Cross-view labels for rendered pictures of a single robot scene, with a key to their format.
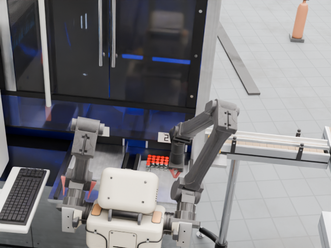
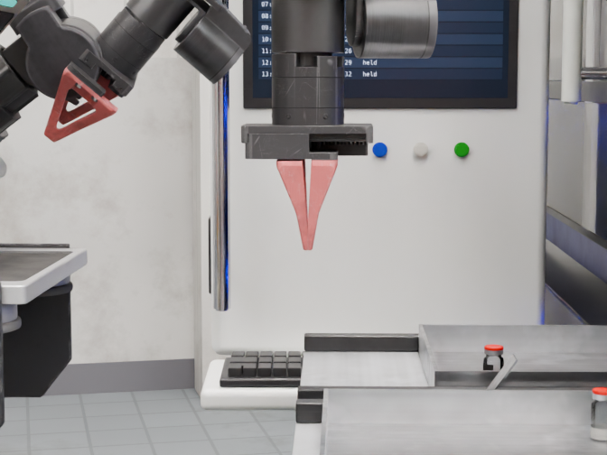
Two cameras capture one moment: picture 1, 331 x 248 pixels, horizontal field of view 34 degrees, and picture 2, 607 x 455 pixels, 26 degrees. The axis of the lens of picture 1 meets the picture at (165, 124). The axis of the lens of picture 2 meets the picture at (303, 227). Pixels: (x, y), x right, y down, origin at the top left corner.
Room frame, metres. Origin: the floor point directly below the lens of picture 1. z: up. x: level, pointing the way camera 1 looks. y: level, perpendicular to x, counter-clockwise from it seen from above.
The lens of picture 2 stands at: (1.85, -1.10, 1.21)
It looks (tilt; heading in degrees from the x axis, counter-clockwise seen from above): 6 degrees down; 89
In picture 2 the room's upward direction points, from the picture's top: straight up
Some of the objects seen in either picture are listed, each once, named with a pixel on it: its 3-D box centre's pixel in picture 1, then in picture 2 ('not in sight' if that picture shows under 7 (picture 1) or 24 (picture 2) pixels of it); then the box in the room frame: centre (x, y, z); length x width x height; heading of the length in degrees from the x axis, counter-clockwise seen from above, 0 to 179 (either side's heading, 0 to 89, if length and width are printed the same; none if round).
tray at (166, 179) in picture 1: (161, 181); (518, 444); (2.06, 0.00, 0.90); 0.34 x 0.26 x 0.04; 177
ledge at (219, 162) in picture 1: (214, 157); not in sight; (2.32, -0.28, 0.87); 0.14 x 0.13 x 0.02; 177
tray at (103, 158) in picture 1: (97, 160); (577, 361); (2.19, 0.33, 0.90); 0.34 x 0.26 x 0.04; 177
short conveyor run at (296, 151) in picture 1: (265, 144); not in sight; (2.41, -0.55, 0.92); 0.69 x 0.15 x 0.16; 87
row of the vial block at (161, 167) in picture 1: (163, 166); not in sight; (2.17, -0.01, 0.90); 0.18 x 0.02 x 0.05; 87
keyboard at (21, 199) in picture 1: (22, 194); (367, 366); (1.98, 0.68, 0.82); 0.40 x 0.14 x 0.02; 179
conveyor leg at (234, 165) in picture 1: (228, 204); not in sight; (2.41, -0.41, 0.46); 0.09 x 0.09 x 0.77; 87
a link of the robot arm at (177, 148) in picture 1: (178, 144); (315, 23); (1.88, -0.06, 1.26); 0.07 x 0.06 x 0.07; 9
